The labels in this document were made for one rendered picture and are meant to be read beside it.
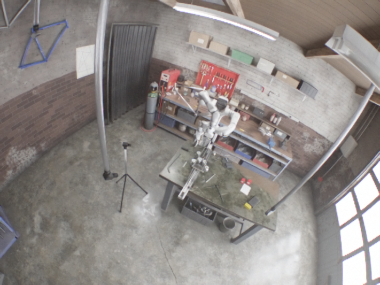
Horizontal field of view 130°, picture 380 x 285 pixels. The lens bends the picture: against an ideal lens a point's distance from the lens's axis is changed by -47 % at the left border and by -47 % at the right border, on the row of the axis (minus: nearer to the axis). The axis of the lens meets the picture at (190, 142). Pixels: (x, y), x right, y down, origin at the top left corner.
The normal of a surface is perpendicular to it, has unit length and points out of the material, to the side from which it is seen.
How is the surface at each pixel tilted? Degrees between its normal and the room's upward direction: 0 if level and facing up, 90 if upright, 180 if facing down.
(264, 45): 90
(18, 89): 90
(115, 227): 0
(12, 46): 90
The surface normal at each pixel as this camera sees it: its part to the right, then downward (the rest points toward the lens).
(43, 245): 0.25, -0.73
